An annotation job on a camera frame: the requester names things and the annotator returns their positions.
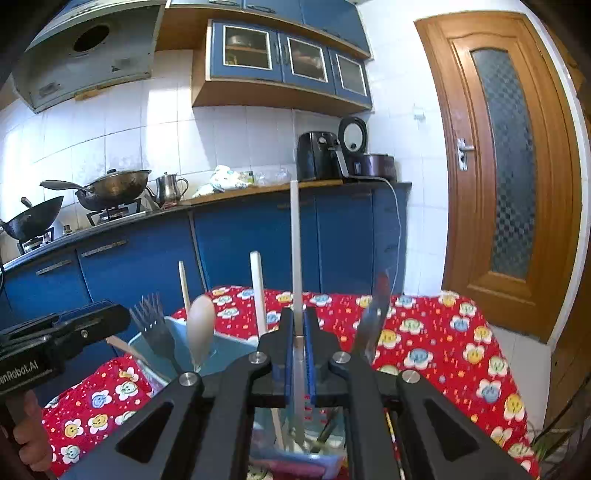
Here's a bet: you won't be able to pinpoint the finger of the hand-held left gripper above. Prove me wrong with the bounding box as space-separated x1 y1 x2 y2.
51 300 131 356

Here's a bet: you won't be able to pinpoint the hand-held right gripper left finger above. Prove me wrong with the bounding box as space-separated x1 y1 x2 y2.
60 307 298 480

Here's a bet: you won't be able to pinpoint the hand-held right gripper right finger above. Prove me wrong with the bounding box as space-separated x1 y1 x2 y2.
302 307 532 480

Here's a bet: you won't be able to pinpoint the light blue utensil holder box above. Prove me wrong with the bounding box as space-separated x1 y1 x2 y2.
127 316 347 480

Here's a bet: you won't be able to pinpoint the silver fork cream handle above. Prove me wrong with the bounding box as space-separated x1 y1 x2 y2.
141 293 183 374

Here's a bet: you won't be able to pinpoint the cream plastic spoon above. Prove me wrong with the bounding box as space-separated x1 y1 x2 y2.
186 294 217 372

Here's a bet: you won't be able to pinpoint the person's left hand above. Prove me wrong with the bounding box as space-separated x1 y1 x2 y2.
11 390 54 472

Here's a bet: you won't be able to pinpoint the gas stove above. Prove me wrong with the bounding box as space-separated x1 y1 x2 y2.
18 198 144 254

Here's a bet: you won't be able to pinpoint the black wok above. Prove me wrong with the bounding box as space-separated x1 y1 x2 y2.
0 195 64 241

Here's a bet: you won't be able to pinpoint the red floral tablecloth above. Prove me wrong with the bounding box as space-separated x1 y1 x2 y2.
41 286 541 480

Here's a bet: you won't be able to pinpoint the blue kitchen base cabinets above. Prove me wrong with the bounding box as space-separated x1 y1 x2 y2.
0 182 413 407

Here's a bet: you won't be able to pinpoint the large metal wok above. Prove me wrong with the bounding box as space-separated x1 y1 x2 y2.
41 169 153 210

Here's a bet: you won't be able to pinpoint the steel kettle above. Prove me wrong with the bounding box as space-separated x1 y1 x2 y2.
147 172 190 206

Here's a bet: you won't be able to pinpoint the clear plastic bag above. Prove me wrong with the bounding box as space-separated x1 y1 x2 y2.
253 167 291 186

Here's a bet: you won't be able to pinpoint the crumpled white cloth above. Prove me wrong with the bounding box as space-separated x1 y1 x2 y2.
193 165 250 197

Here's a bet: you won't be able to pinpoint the black air fryer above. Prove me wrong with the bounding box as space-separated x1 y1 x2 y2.
296 131 345 182

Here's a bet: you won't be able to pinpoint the dark rice cooker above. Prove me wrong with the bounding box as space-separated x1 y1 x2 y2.
338 116 397 182

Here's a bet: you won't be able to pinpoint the wooden door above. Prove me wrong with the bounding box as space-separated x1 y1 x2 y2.
413 11 583 344

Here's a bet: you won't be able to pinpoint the dark metal rack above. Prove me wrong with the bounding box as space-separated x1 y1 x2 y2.
526 369 591 462

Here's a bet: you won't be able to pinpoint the grey range hood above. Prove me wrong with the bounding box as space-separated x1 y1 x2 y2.
11 0 167 114

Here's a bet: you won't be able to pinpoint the cream spoon handle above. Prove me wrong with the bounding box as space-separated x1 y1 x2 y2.
105 336 151 367

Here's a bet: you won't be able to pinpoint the white power cable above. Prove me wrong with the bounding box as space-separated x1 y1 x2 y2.
344 175 402 296

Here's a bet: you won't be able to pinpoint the silver door handle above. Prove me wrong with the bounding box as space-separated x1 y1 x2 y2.
455 137 475 171

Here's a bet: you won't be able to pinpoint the blue wooden wall cabinet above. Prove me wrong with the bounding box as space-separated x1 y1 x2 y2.
154 0 374 117

